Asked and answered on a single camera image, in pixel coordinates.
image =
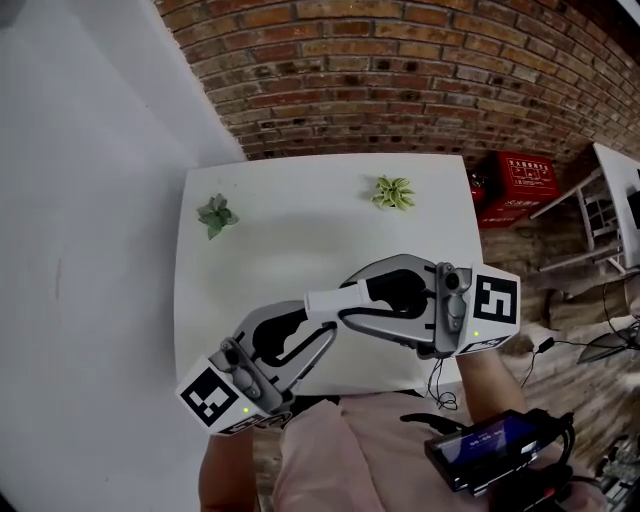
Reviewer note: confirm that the red fire equipment box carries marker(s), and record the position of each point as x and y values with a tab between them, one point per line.
520	190

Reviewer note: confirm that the person's right forearm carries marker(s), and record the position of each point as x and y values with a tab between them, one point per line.
487	385

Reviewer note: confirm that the person's left forearm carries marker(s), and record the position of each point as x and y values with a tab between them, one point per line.
227	470

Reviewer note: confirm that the dark green potted plant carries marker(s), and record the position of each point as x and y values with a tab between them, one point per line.
216	216

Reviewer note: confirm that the person's pink shirt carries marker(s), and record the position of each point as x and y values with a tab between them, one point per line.
360	460

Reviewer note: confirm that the black device with screen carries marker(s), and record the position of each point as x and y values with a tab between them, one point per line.
492	450

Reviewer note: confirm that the yellow-green potted plant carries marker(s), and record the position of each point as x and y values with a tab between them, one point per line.
392	193

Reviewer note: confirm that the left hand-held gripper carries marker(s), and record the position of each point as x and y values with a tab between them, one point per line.
210	400

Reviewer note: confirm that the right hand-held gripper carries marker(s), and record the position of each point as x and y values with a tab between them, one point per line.
495	300

